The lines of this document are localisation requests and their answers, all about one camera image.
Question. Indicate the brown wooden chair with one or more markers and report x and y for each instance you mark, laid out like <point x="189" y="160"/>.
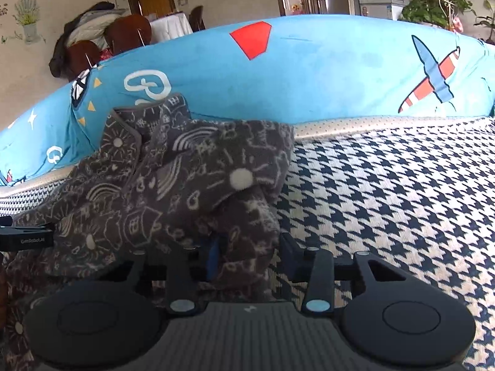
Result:
<point x="83" y="56"/>
<point x="129" y="31"/>

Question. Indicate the white chest freezer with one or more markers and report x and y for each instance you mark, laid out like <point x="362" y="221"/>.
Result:
<point x="383" y="7"/>

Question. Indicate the houndstooth sofa seat cover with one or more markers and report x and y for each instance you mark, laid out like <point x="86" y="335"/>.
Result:
<point x="386" y="208"/>

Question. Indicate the red floral cloth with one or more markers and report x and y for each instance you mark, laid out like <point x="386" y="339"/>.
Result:
<point x="105" y="54"/>

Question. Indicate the pile of coats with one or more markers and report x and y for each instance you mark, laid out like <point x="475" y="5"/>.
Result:
<point x="91" y="23"/>

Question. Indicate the thin leafy potted plant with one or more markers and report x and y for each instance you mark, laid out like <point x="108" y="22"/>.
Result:
<point x="488" y="19"/>

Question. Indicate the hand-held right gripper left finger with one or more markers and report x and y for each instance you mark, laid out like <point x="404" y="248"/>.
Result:
<point x="213" y="259"/>

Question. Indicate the dark wooden chair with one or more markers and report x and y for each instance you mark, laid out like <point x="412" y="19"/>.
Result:
<point x="197" y="17"/>

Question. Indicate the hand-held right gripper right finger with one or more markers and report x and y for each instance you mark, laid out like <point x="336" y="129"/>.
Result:
<point x="292" y="257"/>

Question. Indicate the blue printed cushion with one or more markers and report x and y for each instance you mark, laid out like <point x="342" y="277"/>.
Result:
<point x="328" y="81"/>

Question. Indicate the lavender pot wall sticker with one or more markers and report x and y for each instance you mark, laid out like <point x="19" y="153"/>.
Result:
<point x="29" y="31"/>

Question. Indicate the grey patterned fleece jacket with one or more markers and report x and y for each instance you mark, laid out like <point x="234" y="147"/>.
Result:
<point x="201" y="170"/>

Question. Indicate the table with white tablecloth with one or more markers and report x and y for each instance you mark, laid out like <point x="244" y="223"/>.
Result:
<point x="170" y="27"/>

